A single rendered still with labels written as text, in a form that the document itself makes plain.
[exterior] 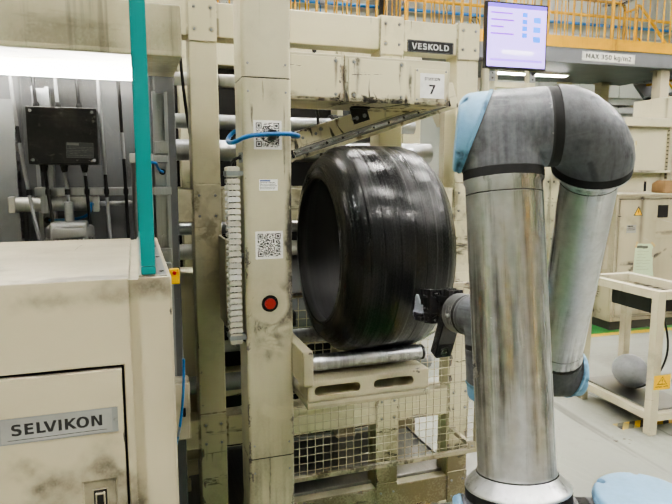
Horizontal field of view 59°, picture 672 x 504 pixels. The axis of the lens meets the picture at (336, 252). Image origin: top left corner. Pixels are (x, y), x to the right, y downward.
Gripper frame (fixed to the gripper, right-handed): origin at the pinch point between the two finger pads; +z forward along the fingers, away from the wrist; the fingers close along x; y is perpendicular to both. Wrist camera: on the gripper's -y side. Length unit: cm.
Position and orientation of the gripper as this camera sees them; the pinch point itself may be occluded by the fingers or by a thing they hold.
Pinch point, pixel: (418, 313)
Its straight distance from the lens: 154.9
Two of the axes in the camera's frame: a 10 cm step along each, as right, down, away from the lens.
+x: -9.5, 0.4, -3.2
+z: -3.2, 0.0, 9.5
